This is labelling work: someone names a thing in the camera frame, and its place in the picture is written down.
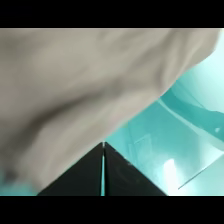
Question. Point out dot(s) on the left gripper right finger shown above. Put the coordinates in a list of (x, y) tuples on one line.
[(126, 176)]

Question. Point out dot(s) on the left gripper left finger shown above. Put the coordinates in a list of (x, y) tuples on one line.
[(83, 176)]

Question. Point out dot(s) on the brown T-shirt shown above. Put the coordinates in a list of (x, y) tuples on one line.
[(66, 86)]

